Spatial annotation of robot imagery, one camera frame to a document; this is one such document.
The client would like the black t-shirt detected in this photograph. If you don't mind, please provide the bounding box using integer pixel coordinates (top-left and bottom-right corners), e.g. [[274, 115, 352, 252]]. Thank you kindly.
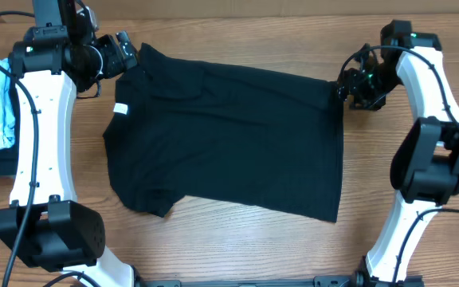
[[104, 44, 343, 222]]

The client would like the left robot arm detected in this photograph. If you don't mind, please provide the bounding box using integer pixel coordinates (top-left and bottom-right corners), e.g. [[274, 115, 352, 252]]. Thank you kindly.
[[0, 1, 140, 286]]

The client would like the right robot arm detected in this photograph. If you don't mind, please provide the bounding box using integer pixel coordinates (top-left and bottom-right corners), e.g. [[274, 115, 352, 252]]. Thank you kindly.
[[314, 20, 459, 287]]

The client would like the black folded garment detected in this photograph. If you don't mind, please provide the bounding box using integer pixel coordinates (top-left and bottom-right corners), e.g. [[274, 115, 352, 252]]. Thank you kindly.
[[0, 81, 20, 176]]

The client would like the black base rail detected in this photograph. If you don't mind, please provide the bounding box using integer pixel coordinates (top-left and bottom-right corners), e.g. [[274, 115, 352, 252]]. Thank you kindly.
[[133, 273, 425, 287]]

